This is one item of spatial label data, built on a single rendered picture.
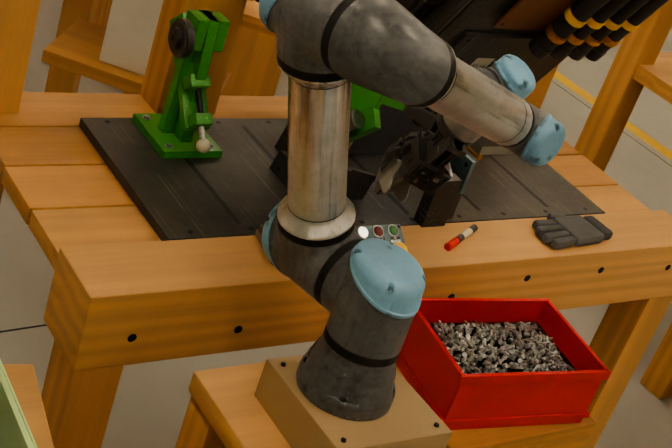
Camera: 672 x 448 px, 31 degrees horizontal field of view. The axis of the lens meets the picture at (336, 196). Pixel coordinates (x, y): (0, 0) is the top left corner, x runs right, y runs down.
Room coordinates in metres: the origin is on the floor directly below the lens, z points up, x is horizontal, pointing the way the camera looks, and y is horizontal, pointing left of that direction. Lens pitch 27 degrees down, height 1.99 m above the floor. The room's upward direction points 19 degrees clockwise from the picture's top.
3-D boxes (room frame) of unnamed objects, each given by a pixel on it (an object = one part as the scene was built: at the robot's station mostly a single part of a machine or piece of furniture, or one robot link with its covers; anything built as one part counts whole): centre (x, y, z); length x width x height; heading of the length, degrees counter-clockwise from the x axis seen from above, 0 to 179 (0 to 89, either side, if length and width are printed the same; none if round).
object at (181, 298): (2.07, -0.22, 0.82); 1.50 x 0.14 x 0.15; 131
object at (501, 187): (2.28, -0.03, 0.89); 1.10 x 0.42 x 0.02; 131
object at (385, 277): (1.50, -0.10, 1.09); 0.13 x 0.12 x 0.14; 53
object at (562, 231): (2.31, -0.49, 0.91); 0.20 x 0.11 x 0.03; 135
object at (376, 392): (1.49, -0.11, 0.97); 0.15 x 0.15 x 0.10
